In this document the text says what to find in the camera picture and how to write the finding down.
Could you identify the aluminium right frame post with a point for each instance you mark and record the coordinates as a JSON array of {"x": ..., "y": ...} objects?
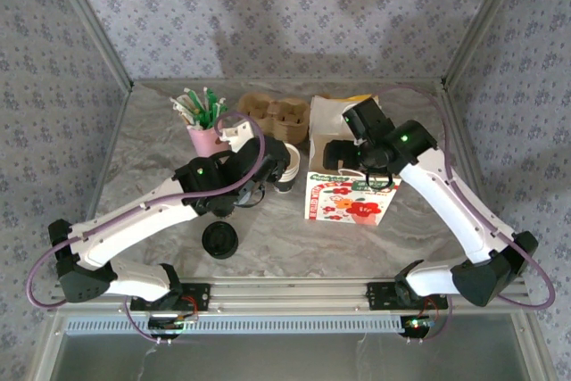
[{"x": 485, "y": 19}]

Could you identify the aluminium right side rail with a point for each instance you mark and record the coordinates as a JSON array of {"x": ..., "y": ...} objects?
[{"x": 464, "y": 131}]

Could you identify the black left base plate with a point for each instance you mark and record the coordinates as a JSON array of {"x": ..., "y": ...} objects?
[{"x": 201, "y": 296}]

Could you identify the aluminium left side rail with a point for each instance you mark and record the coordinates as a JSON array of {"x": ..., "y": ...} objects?
[{"x": 116, "y": 124}]

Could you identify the green white wrapped straw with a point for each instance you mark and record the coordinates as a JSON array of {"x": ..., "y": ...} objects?
[
  {"x": 178, "y": 106},
  {"x": 214, "y": 109},
  {"x": 207, "y": 97},
  {"x": 222, "y": 109},
  {"x": 196, "y": 102}
]

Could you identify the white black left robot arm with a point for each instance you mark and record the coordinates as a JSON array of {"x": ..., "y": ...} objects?
[{"x": 134, "y": 220}]

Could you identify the aluminium frame post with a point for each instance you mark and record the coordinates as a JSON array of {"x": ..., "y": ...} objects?
[
  {"x": 485, "y": 19},
  {"x": 91, "y": 19}
]

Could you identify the aluminium left frame post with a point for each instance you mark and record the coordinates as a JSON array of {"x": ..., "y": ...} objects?
[{"x": 91, "y": 19}]

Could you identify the controller board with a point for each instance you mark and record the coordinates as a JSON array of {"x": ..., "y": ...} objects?
[
  {"x": 417, "y": 325},
  {"x": 167, "y": 324}
]

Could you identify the stack of black cup lids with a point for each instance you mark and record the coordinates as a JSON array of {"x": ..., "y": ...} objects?
[{"x": 219, "y": 240}]

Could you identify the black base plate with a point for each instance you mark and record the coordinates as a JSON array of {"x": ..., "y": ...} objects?
[
  {"x": 201, "y": 296},
  {"x": 379, "y": 296}
]

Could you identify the pink straw holder cup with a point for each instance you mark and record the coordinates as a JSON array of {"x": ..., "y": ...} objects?
[{"x": 201, "y": 142}]

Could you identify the stack of pulp cup carriers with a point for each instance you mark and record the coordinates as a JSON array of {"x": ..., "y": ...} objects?
[{"x": 272, "y": 118}]

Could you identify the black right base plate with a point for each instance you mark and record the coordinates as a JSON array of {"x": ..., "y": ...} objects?
[{"x": 379, "y": 296}]

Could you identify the left controller board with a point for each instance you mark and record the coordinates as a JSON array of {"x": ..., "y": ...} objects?
[{"x": 167, "y": 324}]

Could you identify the aluminium mounting rail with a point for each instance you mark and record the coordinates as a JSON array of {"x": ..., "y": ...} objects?
[{"x": 285, "y": 294}]

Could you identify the white flower print paper bag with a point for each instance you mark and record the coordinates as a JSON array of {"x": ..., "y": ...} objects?
[{"x": 348, "y": 202}]

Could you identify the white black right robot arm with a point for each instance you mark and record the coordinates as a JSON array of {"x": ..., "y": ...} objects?
[{"x": 446, "y": 211}]

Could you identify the right controller board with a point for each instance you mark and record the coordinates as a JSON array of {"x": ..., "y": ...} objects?
[{"x": 417, "y": 325}]

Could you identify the yellow paper sheet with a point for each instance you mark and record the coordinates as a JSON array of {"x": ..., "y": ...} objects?
[{"x": 362, "y": 97}]

